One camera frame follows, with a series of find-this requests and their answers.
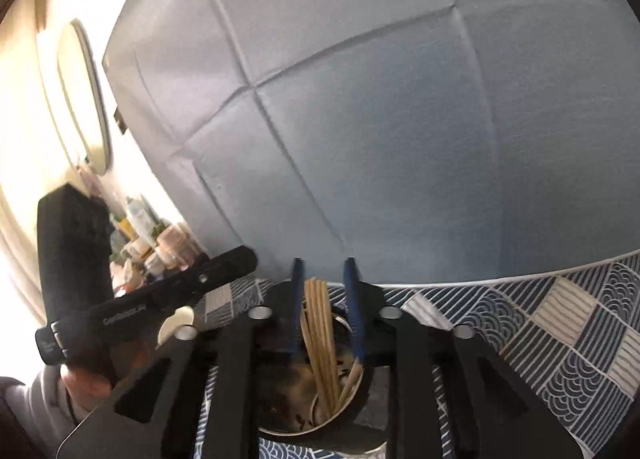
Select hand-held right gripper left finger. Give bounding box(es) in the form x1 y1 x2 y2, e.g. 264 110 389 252
55 258 307 459

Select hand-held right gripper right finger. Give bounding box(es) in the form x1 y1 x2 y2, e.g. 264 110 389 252
342 258 586 459

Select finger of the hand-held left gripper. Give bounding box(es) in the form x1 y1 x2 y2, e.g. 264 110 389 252
177 245 258 290

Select bundle of wooden chopsticks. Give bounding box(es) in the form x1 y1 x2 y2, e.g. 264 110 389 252
299 278 363 417

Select black cylindrical utensil holder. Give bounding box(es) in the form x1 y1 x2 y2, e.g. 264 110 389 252
252 281 393 459

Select person's left forearm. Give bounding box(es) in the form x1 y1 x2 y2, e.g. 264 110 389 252
0 364 78 442

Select person's left hand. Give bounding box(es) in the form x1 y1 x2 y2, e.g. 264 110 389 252
61 363 117 399

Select pink jar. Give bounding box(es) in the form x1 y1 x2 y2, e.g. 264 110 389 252
155 223 198 267

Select white bottle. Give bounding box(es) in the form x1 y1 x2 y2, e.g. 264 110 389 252
125 196 151 245

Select beige ceramic mug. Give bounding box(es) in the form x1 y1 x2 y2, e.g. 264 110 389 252
157 305 196 346

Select grey-blue hanging sheet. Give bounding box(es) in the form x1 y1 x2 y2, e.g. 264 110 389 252
102 0 640 290

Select blue patterned tablecloth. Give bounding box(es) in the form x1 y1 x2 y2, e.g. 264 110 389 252
192 249 640 459

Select round wall mirror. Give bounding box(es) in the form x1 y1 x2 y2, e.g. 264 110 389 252
55 19 113 177

